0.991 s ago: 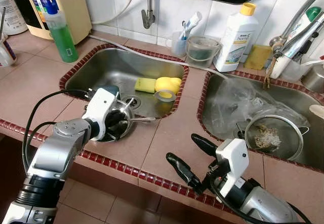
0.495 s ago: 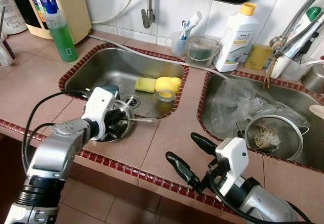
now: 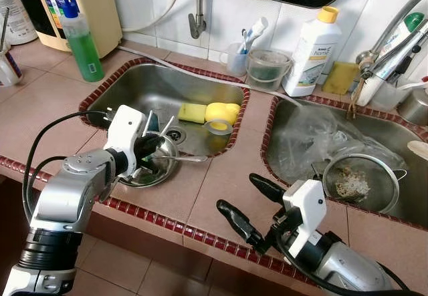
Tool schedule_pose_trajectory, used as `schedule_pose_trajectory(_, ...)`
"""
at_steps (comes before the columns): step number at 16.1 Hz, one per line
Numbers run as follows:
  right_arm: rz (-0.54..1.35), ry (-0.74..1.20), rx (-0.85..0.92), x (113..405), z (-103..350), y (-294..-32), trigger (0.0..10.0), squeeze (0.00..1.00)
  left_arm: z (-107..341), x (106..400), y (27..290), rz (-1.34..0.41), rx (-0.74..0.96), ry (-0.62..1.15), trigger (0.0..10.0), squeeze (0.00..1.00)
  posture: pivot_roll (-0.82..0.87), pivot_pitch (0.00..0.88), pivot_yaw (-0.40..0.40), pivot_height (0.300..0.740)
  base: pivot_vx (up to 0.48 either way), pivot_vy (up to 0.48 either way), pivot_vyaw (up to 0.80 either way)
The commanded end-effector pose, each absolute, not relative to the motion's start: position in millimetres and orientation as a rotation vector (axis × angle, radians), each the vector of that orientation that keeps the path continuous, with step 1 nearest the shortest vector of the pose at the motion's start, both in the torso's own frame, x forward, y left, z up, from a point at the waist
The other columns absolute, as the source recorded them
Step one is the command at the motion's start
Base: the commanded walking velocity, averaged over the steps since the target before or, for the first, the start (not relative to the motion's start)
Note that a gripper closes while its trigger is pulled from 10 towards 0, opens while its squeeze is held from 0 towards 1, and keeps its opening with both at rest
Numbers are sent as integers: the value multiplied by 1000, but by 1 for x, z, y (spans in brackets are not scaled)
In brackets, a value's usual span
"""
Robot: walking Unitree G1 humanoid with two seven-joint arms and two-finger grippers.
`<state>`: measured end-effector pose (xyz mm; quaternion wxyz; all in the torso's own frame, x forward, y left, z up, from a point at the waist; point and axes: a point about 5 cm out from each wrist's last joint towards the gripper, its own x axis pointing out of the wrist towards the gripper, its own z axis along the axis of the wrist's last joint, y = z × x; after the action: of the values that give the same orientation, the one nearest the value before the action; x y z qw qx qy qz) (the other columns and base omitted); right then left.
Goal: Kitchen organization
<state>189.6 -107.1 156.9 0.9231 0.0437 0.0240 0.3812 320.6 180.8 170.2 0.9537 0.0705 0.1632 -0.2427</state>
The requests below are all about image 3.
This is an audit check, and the clear toothbrush cup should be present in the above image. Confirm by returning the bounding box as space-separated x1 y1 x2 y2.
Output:
224 42 249 78

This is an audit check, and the small steel cup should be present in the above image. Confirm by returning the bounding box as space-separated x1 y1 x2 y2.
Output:
398 86 428 126

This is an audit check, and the white plastic utensil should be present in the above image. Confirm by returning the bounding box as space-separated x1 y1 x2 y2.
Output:
142 116 154 138
159 114 177 136

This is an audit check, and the white plastic jar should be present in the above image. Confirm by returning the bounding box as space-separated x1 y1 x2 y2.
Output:
0 0 37 46

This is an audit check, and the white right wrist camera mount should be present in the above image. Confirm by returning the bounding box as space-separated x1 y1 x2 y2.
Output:
281 179 328 240

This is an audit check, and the white bottle with yellow cap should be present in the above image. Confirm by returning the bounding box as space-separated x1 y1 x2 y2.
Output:
282 6 343 98

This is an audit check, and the clear plastic bag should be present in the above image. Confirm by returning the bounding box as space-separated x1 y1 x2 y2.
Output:
274 106 392 180

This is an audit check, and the stainless steel spoon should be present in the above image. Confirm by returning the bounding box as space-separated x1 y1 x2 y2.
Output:
157 152 209 164

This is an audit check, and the cream plastic ladle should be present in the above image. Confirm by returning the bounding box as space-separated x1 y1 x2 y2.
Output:
407 140 428 161

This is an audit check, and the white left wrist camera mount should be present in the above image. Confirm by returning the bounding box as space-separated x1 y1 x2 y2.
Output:
105 105 146 176

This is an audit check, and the green dish soap bottle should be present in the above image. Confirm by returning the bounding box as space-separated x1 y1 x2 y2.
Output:
59 1 106 83

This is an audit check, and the teal mug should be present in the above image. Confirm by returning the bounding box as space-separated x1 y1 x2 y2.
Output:
142 111 161 135

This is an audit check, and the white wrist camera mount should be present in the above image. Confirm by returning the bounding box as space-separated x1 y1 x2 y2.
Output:
281 179 328 240
105 105 146 176

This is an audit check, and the clear plastic measuring cup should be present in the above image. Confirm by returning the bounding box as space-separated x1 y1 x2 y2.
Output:
246 49 293 93

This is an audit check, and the chrome kitchen faucet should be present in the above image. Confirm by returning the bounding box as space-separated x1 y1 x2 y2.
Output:
348 0 428 120

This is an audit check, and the stainless steel bowl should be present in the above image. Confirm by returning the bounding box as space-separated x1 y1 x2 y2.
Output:
115 131 181 188

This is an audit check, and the yellow dish sponge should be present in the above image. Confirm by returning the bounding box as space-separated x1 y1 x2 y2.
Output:
177 102 209 124

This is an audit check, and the steel sink basin under faucet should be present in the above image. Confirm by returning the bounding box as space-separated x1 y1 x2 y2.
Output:
262 97 428 229

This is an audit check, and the steel mesh strainer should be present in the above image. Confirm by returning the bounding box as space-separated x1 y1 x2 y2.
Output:
311 152 409 215

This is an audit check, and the chrome wall tap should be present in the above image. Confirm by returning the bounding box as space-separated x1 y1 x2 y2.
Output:
187 0 207 39

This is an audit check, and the white ceramic mug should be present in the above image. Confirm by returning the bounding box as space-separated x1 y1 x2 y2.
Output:
0 42 22 88

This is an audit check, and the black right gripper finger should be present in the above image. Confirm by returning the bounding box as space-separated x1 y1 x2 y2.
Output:
249 173 290 204
215 200 268 251

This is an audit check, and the cream water filter appliance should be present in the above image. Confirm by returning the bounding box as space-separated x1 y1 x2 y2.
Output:
10 0 123 57

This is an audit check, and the white bottle with green cap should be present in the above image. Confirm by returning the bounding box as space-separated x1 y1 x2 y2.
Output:
400 12 427 43

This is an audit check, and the olive yellow sponge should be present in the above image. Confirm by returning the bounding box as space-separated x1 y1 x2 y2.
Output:
322 61 360 96

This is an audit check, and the steel sink basin with drain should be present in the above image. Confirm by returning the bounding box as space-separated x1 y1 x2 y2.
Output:
80 62 249 160

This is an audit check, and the yellow cup with grey base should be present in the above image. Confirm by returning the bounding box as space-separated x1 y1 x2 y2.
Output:
203 102 241 136

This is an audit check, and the clear plastic container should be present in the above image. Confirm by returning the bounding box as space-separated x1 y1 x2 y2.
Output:
371 76 415 113

